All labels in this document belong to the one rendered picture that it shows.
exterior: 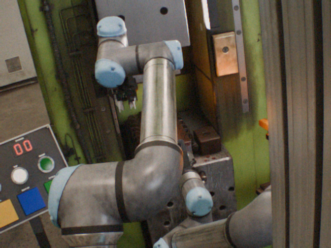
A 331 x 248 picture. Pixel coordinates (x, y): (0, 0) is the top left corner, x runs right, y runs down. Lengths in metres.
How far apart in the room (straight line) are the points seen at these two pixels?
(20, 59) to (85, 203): 6.04
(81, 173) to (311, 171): 0.57
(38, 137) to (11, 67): 5.28
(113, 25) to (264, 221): 0.61
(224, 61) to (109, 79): 0.74
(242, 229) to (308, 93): 0.74
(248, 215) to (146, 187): 0.29
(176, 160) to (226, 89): 0.99
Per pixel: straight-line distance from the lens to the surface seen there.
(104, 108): 1.65
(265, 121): 1.59
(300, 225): 0.26
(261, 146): 1.90
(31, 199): 1.43
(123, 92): 1.20
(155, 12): 1.43
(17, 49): 6.69
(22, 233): 3.13
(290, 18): 0.21
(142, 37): 1.43
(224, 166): 1.62
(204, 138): 1.63
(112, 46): 1.04
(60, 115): 1.65
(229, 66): 1.67
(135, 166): 0.73
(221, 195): 1.69
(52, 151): 1.47
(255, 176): 1.96
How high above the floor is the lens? 1.72
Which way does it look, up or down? 24 degrees down
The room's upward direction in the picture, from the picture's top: 10 degrees counter-clockwise
